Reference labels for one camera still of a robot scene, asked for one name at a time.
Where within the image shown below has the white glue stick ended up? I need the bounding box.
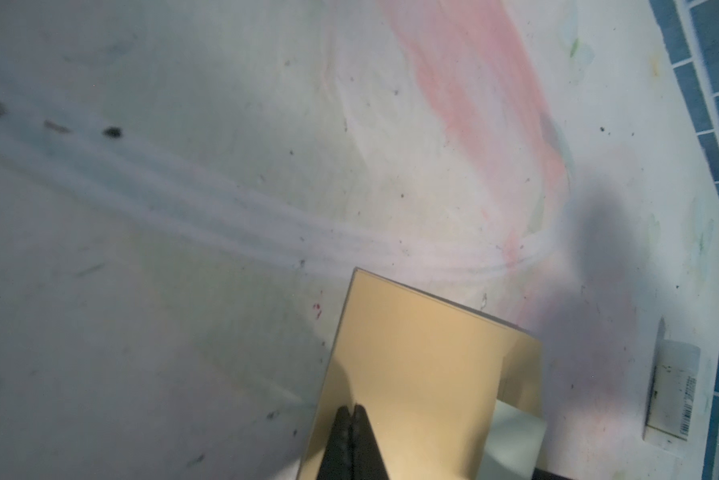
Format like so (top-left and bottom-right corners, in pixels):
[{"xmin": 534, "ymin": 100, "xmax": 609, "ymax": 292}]
[{"xmin": 643, "ymin": 339, "xmax": 701, "ymax": 448}]

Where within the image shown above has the beige letter paper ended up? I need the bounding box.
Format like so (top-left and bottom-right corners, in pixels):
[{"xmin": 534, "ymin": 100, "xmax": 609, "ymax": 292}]
[{"xmin": 475, "ymin": 401, "xmax": 547, "ymax": 480}]

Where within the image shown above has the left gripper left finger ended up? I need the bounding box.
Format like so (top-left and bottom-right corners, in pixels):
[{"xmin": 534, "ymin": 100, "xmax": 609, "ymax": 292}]
[{"xmin": 316, "ymin": 406, "xmax": 353, "ymax": 480}]

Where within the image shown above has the yellow envelope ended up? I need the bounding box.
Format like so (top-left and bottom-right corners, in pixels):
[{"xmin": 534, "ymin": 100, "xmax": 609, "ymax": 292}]
[{"xmin": 298, "ymin": 269, "xmax": 542, "ymax": 479}]

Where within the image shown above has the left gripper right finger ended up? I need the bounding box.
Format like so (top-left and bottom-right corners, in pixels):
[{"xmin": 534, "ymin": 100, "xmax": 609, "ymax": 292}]
[{"xmin": 351, "ymin": 404, "xmax": 389, "ymax": 480}]

